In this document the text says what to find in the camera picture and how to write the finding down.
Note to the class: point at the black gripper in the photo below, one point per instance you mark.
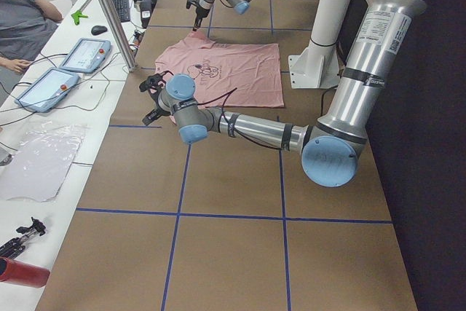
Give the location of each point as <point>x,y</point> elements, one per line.
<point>199,14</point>
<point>158,105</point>

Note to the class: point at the pink Snoopy t-shirt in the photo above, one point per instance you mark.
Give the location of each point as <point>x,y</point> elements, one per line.
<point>250,71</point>

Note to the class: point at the black power adapter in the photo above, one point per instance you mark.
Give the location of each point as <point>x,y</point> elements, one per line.
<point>145,7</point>

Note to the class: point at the far blue teach pendant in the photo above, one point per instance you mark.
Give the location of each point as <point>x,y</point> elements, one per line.
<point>86,56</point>

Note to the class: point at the blue teach pendant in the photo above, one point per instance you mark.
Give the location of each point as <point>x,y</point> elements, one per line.
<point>48,90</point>
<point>86,56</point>

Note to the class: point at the black computer mouse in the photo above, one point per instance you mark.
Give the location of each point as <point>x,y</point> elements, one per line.
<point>98,30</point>

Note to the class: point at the black keyboard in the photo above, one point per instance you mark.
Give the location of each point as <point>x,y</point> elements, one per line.
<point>122,9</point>

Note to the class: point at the green plastic clamp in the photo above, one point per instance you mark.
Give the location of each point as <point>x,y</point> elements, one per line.
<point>77,16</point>

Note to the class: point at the near blue teach pendant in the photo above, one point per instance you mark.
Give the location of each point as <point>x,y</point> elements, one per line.
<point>48,90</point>

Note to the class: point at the clear plastic bag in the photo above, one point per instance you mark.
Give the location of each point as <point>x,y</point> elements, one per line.
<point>41,163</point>

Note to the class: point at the seated person grey shirt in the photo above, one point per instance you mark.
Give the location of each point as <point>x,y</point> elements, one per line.
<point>26,26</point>

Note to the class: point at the black folded tripod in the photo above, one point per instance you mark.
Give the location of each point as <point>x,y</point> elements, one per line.
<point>15,246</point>

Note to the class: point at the red cylinder bottle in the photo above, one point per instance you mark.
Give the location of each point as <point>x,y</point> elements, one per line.
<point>22,274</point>

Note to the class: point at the aluminium frame post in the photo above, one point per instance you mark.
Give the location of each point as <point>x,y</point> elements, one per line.
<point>118,33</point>

